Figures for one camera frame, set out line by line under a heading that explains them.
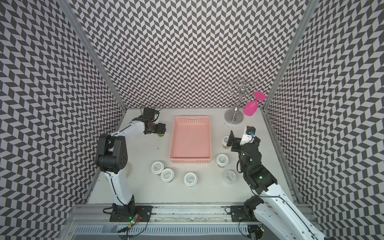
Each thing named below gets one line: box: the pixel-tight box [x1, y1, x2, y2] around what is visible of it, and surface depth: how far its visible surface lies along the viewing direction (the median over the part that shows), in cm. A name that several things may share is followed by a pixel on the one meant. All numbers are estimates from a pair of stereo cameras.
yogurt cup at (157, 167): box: [150, 161, 165, 175], surface depth 84 cm
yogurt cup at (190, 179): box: [183, 172, 198, 187], surface depth 79 cm
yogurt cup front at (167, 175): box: [160, 168, 175, 182], surface depth 80 cm
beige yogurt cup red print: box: [221, 135, 230, 149], surface depth 94 cm
